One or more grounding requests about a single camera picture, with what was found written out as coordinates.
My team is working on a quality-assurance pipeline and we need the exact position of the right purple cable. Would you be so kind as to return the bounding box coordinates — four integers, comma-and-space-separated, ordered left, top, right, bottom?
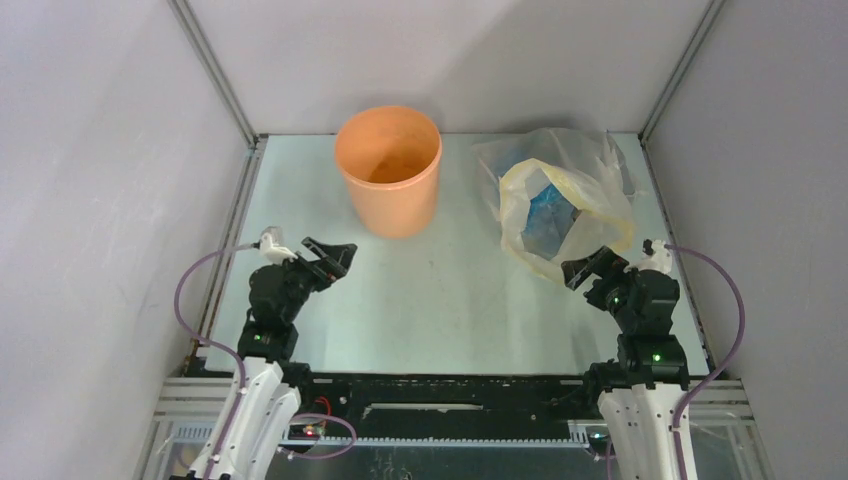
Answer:
604, 244, 747, 480

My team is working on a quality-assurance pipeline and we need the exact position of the small red-lit circuit board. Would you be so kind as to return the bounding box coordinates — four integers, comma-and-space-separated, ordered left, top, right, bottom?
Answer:
288, 424, 325, 441

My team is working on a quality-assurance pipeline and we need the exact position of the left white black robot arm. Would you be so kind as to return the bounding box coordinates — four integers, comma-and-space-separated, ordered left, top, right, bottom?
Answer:
183, 233, 357, 479

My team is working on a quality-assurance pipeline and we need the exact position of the translucent yellowish plastic bag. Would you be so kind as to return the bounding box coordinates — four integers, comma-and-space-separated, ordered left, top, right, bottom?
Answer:
472, 128, 636, 282

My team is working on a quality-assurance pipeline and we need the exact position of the right aluminium corner post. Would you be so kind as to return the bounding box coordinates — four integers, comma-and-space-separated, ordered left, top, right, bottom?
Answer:
639, 0, 727, 146

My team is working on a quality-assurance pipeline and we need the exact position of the purple cable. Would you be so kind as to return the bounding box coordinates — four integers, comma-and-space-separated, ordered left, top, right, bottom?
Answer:
173, 242, 359, 480
604, 244, 747, 480

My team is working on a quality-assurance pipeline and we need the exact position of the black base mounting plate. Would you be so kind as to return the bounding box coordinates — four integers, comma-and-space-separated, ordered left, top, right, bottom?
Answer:
298, 373, 602, 442

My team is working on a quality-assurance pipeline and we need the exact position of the left aluminium corner post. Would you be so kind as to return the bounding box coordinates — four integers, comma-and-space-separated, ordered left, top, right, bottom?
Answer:
166, 0, 260, 148

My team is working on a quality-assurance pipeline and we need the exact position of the blue plastic trash bag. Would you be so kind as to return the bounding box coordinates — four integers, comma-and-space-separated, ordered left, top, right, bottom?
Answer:
522, 185, 580, 260

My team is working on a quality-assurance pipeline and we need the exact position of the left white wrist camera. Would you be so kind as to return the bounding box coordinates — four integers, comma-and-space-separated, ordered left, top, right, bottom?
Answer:
257, 226, 297, 265

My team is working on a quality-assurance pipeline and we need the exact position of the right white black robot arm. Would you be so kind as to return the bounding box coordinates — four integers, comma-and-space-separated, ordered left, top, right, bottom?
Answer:
561, 240, 696, 479

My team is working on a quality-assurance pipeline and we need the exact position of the aluminium corner post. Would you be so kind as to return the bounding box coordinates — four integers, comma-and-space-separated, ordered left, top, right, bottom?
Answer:
639, 0, 727, 146
166, 0, 260, 148

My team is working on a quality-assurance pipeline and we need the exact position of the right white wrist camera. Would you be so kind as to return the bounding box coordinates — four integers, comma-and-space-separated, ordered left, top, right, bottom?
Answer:
630, 239, 673, 275

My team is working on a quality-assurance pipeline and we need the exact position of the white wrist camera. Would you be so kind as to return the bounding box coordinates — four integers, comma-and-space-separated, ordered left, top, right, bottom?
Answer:
630, 239, 673, 275
257, 226, 297, 265

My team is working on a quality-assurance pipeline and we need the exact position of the orange plastic trash bin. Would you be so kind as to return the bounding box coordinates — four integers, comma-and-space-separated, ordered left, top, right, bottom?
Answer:
334, 106, 443, 238

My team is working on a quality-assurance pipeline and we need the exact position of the aluminium frame rail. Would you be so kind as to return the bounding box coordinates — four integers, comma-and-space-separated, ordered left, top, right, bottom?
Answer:
154, 373, 754, 446

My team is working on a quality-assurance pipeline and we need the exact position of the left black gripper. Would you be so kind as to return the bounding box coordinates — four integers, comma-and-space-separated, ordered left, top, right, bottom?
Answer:
275, 237, 356, 323

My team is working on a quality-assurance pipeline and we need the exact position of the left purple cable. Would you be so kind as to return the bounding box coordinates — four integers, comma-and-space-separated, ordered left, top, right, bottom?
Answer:
173, 242, 359, 480

